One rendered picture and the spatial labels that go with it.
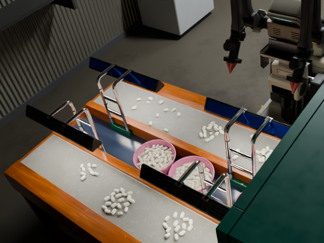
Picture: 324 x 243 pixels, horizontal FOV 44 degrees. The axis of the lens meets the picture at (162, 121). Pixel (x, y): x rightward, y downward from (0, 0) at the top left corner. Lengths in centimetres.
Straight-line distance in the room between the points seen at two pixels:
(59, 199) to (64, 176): 20
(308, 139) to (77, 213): 157
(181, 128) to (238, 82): 161
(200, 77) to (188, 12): 97
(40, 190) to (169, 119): 94
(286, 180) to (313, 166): 7
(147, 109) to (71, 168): 67
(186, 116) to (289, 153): 174
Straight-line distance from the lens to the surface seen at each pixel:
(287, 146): 104
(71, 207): 239
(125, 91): 306
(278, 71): 284
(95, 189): 245
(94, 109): 296
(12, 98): 450
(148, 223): 221
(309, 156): 102
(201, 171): 198
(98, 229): 224
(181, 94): 286
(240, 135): 254
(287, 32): 263
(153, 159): 248
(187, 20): 493
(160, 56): 471
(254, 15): 258
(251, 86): 408
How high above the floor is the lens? 255
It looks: 42 degrees down
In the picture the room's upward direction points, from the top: 14 degrees counter-clockwise
